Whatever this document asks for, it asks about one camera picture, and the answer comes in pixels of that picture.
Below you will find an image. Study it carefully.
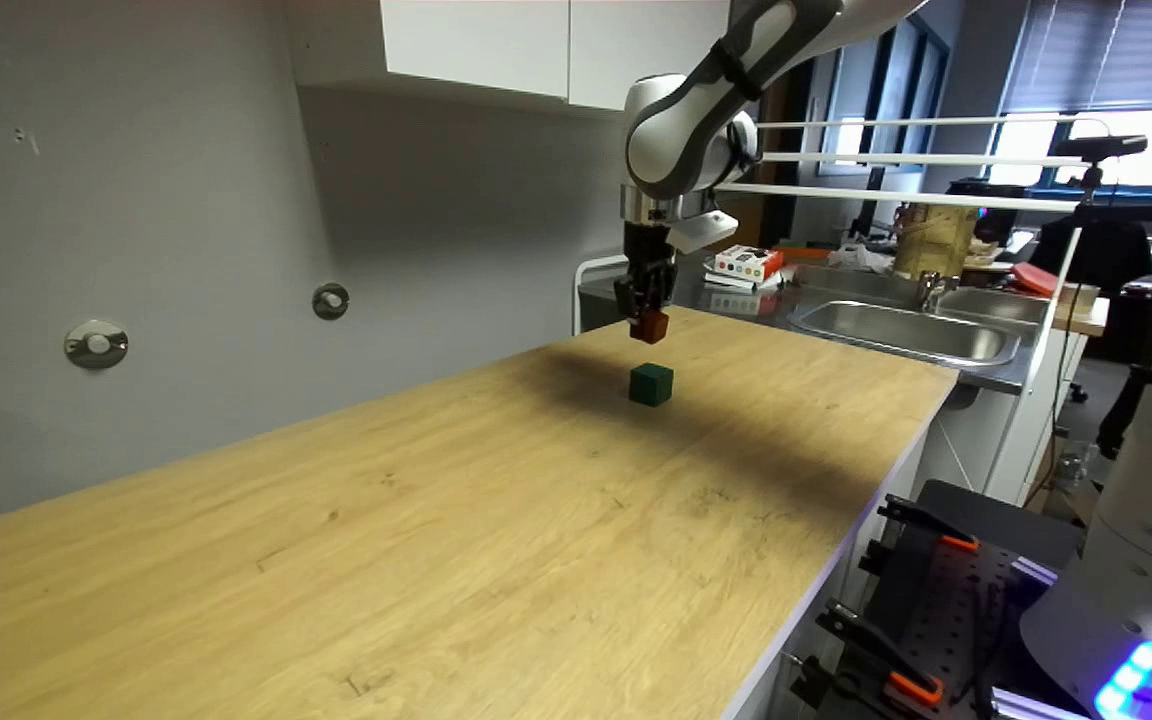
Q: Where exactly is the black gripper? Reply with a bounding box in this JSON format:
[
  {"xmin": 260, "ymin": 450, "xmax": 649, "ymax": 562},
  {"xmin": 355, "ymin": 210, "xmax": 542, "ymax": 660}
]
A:
[{"xmin": 616, "ymin": 224, "xmax": 675, "ymax": 322}]

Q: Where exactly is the orange block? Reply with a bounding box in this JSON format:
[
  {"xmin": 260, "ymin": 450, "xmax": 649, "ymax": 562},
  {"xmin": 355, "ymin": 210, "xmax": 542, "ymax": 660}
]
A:
[{"xmin": 630, "ymin": 311, "xmax": 670, "ymax": 346}]

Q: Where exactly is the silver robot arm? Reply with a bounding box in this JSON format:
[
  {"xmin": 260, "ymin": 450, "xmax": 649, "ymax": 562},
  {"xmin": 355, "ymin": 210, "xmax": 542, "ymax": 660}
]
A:
[{"xmin": 616, "ymin": 0, "xmax": 930, "ymax": 339}]

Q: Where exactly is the green block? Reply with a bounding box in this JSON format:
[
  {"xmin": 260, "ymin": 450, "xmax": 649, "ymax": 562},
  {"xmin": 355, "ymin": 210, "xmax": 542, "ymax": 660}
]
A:
[{"xmin": 630, "ymin": 364, "xmax": 675, "ymax": 408}]

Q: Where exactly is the stainless steel sink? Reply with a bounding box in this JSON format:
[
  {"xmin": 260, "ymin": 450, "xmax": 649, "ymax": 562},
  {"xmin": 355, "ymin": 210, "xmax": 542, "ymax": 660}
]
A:
[{"xmin": 794, "ymin": 301, "xmax": 1030, "ymax": 371}]

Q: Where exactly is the black orange bar clamp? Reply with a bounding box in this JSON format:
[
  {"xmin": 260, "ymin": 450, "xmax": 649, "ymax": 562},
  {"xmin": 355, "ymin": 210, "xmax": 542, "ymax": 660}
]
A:
[{"xmin": 881, "ymin": 496, "xmax": 984, "ymax": 557}]

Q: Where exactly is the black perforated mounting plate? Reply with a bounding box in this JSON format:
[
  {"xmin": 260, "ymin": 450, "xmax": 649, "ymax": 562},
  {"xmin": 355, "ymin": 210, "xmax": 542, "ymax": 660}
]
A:
[{"xmin": 863, "ymin": 482, "xmax": 1083, "ymax": 720}]

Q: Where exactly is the white wall cabinet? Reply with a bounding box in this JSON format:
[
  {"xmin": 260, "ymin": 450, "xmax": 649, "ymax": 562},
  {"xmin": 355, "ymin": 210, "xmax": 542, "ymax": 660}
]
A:
[{"xmin": 284, "ymin": 0, "xmax": 737, "ymax": 116}]

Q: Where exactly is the small round wall fitting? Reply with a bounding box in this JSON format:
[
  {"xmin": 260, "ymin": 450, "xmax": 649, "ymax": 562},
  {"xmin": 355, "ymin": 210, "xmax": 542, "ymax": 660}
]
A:
[{"xmin": 313, "ymin": 284, "xmax": 353, "ymax": 322}]

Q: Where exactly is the white frame rail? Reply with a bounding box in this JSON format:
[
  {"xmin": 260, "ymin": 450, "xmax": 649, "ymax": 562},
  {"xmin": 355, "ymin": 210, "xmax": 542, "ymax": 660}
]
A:
[{"xmin": 711, "ymin": 107, "xmax": 1089, "ymax": 513}]

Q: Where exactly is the camera on tripod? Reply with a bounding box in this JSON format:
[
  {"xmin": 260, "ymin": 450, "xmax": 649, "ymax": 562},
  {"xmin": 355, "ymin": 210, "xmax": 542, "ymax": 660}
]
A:
[{"xmin": 1047, "ymin": 138, "xmax": 1148, "ymax": 201}]

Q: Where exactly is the round grey wall socket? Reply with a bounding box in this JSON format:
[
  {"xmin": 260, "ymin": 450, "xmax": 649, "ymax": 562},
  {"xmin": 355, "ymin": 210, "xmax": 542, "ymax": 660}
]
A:
[{"xmin": 65, "ymin": 322, "xmax": 133, "ymax": 371}]

